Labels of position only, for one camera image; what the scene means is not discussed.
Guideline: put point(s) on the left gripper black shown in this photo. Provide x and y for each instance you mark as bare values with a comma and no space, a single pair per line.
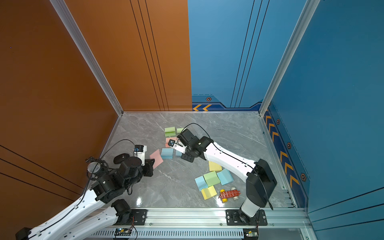
148,165

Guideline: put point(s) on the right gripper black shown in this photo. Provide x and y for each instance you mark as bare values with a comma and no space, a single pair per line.
184,156

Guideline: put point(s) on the torn blue memo page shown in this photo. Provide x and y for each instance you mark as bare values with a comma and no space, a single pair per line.
178,154

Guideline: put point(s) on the blue memo pad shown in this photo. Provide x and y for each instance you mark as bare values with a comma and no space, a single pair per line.
201,183
167,153
225,177

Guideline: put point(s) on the pink fanned memo pad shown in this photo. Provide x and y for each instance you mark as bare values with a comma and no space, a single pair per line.
170,142

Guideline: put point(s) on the green memo pad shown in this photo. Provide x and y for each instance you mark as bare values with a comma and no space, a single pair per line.
170,132
211,179

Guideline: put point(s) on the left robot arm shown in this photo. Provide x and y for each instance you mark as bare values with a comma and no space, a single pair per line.
99,207

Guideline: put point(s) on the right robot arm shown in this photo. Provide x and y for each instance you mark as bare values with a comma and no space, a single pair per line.
257,175

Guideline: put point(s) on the yellow memo pad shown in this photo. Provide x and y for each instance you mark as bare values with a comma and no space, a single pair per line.
213,167
209,192

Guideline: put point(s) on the yellow memo pad front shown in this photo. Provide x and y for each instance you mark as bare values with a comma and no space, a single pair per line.
209,192

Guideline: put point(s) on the black computer mouse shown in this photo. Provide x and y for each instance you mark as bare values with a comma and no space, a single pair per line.
120,158

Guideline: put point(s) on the black microphone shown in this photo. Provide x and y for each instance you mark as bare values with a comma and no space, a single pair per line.
96,168

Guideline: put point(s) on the red toy car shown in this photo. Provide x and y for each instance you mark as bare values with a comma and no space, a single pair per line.
232,193

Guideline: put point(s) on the left circuit board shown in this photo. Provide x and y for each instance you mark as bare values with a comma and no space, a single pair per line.
123,232

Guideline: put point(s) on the circuit board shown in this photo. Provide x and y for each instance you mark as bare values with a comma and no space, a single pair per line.
123,232
251,234

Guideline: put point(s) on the right circuit board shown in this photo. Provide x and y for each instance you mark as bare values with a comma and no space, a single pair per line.
251,234

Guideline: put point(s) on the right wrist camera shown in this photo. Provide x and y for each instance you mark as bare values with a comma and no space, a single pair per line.
179,147

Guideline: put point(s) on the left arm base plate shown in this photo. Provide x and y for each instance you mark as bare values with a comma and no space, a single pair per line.
136,217

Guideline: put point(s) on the aluminium front rail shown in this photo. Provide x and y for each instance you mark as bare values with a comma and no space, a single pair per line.
211,224

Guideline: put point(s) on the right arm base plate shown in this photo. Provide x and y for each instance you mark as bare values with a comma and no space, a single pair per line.
238,218

